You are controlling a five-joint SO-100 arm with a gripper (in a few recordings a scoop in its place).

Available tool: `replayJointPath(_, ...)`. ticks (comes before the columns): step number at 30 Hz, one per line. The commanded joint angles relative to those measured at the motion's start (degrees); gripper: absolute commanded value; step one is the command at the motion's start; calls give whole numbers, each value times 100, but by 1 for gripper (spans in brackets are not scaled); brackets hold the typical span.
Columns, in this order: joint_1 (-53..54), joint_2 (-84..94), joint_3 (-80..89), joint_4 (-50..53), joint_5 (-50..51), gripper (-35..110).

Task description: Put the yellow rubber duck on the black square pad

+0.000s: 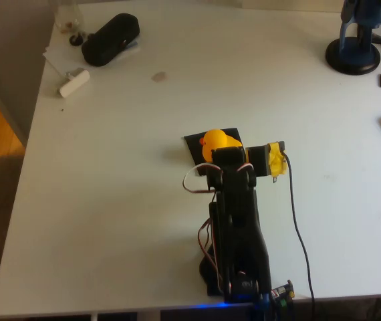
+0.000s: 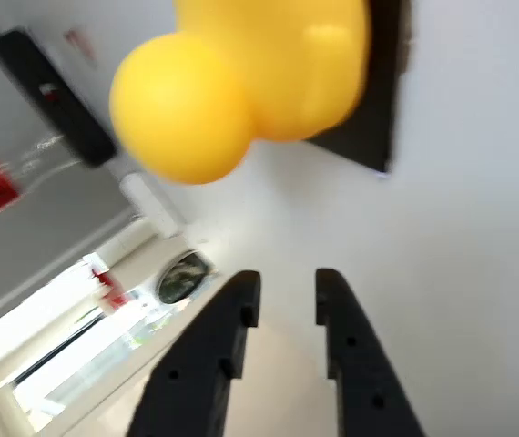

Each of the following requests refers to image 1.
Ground yellow rubber duck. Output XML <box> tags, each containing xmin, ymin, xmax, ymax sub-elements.
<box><xmin>199</xmin><ymin>128</ymin><xmax>244</xmax><ymax>164</ymax></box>

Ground black square mat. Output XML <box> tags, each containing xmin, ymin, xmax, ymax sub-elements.
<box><xmin>184</xmin><ymin>127</ymin><xmax>248</xmax><ymax>177</ymax></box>

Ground small controller board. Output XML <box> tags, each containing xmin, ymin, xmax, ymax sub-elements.
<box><xmin>270</xmin><ymin>280</ymin><xmax>295</xmax><ymax>307</ymax></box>

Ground blue table clamp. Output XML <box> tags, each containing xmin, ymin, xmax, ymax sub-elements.
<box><xmin>252</xmin><ymin>294</ymin><xmax>273</xmax><ymax>321</ymax></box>

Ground blue microphone stand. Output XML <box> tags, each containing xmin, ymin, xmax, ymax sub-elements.
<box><xmin>325</xmin><ymin>0</ymin><xmax>381</xmax><ymax>76</ymax></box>

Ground black oval case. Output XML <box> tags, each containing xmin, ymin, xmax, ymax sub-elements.
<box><xmin>81</xmin><ymin>13</ymin><xmax>141</xmax><ymax>68</ymax></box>

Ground white charger plug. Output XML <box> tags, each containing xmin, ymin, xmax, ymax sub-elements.
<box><xmin>59</xmin><ymin>68</ymin><xmax>91</xmax><ymax>99</ymax></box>

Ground white paper sheets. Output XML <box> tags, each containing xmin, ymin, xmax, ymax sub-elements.
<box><xmin>42</xmin><ymin>36</ymin><xmax>142</xmax><ymax>73</ymax></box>

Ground clear glass bottle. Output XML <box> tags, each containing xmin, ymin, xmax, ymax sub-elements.
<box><xmin>53</xmin><ymin>3</ymin><xmax>84</xmax><ymax>34</ymax></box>

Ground yellow taped gripper camera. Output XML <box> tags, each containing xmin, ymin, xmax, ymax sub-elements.
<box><xmin>267</xmin><ymin>141</ymin><xmax>287</xmax><ymax>185</ymax></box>

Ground white red servo wire loop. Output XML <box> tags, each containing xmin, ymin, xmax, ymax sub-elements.
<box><xmin>182</xmin><ymin>163</ymin><xmax>224</xmax><ymax>195</ymax></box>

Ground long servo wire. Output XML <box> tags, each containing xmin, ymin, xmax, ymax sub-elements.
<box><xmin>196</xmin><ymin>219</ymin><xmax>223</xmax><ymax>292</ymax></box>

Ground black camera cable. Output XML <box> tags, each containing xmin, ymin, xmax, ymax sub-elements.
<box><xmin>282</xmin><ymin>152</ymin><xmax>315</xmax><ymax>321</ymax></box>

